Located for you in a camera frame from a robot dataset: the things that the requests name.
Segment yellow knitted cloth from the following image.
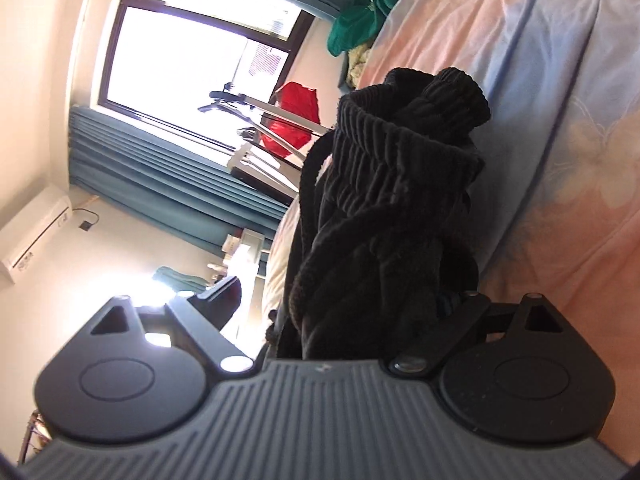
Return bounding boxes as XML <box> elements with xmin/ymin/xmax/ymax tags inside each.
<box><xmin>346</xmin><ymin>42</ymin><xmax>371</xmax><ymax>88</ymax></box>

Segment pastel tie-dye bed sheet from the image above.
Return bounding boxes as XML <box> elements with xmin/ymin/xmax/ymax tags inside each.
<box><xmin>259</xmin><ymin>0</ymin><xmax>640</xmax><ymax>461</ymax></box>

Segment black corduroy trousers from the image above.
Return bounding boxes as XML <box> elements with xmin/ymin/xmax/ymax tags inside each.
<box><xmin>266</xmin><ymin>67</ymin><xmax>490</xmax><ymax>361</ymax></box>

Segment white air conditioner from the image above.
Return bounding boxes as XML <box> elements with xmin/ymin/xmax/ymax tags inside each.
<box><xmin>1</xmin><ymin>185</ymin><xmax>73</xmax><ymax>284</ymax></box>

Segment red cloth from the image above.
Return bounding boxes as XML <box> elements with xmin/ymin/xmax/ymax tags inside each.
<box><xmin>259</xmin><ymin>80</ymin><xmax>321</xmax><ymax>161</ymax></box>

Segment white dressing table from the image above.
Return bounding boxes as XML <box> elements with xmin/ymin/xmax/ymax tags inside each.
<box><xmin>207</xmin><ymin>229</ymin><xmax>270</xmax><ymax>313</ymax></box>

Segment green clothing pile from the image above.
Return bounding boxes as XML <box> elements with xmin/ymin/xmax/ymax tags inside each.
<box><xmin>326</xmin><ymin>0</ymin><xmax>398</xmax><ymax>56</ymax></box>

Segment black framed window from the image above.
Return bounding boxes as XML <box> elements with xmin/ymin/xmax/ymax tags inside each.
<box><xmin>98</xmin><ymin>0</ymin><xmax>314</xmax><ymax>152</ymax></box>

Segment left teal curtain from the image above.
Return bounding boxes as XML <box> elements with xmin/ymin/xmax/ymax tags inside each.
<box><xmin>68</xmin><ymin>106</ymin><xmax>286</xmax><ymax>256</ymax></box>

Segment wavy framed mirror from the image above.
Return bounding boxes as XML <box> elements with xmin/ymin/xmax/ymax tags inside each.
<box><xmin>153</xmin><ymin>266</ymin><xmax>209</xmax><ymax>294</ymax></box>

